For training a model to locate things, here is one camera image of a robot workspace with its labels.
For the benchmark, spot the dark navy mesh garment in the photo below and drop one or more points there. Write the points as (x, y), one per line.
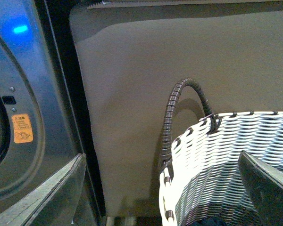
(211, 221)

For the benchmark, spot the white woven laundry basket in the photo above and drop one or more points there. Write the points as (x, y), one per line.
(206, 181)

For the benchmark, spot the dark wrapped basket handle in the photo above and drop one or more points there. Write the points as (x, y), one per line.
(165, 153)

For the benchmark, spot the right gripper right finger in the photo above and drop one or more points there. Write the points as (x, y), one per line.
(264, 186)

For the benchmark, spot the grey front-load washing machine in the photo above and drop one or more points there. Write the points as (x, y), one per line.
(39, 76)

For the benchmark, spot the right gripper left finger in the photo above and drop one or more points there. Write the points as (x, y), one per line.
(54, 202)

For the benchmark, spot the orange warning sticker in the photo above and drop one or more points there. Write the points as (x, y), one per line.
(22, 127)

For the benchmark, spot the grey fabric sofa side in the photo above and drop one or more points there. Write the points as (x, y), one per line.
(131, 56)

